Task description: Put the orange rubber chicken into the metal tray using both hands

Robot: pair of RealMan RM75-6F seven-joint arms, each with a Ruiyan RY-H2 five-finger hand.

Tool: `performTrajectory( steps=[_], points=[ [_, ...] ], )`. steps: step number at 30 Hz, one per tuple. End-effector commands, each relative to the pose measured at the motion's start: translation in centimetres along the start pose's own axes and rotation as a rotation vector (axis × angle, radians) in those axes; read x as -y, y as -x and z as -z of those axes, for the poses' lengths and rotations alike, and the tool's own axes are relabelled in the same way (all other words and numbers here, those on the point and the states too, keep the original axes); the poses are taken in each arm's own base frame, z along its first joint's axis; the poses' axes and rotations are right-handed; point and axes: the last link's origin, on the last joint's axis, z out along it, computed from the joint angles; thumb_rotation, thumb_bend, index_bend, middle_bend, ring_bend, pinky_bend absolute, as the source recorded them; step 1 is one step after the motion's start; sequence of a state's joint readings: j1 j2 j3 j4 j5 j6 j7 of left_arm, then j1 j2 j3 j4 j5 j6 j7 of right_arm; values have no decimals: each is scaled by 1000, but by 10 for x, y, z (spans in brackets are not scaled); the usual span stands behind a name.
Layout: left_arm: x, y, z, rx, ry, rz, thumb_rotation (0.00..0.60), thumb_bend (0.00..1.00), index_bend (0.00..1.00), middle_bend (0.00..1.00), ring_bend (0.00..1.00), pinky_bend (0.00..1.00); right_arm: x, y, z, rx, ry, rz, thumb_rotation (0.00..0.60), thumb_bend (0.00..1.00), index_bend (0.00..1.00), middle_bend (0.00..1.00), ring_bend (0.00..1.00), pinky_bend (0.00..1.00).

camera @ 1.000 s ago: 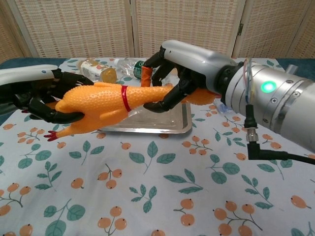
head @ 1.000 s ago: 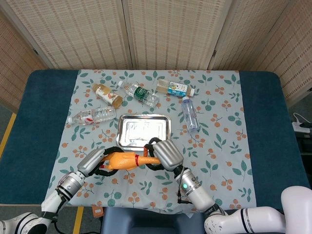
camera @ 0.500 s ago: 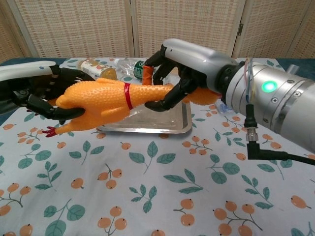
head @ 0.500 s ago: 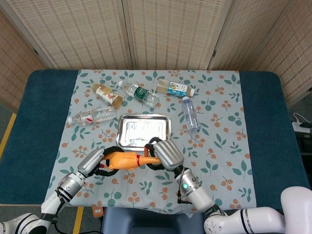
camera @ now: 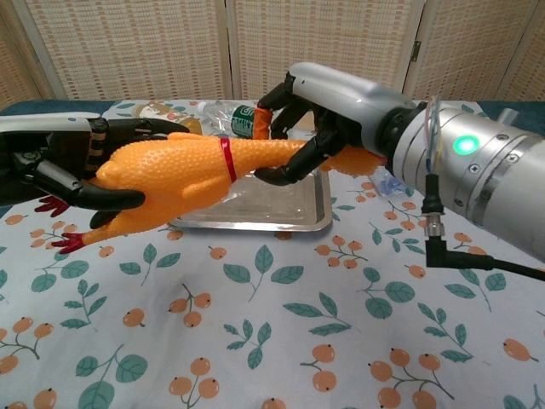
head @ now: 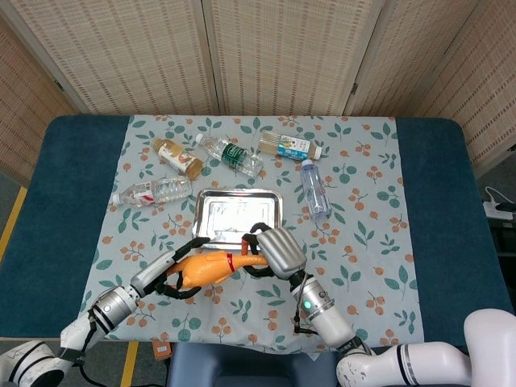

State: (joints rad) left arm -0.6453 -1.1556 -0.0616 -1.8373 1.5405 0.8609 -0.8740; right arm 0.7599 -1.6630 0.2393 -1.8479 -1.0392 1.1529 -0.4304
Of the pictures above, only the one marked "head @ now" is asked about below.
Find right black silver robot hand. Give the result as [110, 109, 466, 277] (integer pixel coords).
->
[240, 223, 306, 281]

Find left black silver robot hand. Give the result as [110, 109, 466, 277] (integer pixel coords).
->
[131, 236, 217, 300]

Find yellow rubber chicken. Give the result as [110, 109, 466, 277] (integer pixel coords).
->
[168, 249, 269, 290]

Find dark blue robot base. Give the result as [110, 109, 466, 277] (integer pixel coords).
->
[167, 342, 342, 387]

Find stainless steel tray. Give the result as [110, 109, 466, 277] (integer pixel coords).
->
[192, 188, 283, 245]

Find blue tinted clear bottle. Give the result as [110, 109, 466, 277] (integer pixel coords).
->
[300, 158, 333, 219]

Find orange paper tag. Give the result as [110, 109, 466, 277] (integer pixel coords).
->
[152, 340, 173, 360]

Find clear bottle red white label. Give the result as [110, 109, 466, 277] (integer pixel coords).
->
[111, 176, 193, 208]

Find floral patterned tablecloth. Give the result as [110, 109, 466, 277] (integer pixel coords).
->
[89, 114, 425, 355]

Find tea bottle blue label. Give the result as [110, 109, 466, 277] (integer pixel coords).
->
[257, 130, 323, 161]

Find clear bottle green label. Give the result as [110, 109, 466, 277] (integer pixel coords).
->
[195, 133, 264, 177]

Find amber drink bottle cream label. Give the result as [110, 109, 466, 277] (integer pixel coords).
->
[152, 137, 204, 181]

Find woven bamboo folding screen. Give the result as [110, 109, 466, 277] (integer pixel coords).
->
[0, 0, 516, 182]

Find white power strip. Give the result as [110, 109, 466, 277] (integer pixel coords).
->
[482, 185, 516, 221]

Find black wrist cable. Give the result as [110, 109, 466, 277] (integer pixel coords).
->
[292, 277, 318, 335]

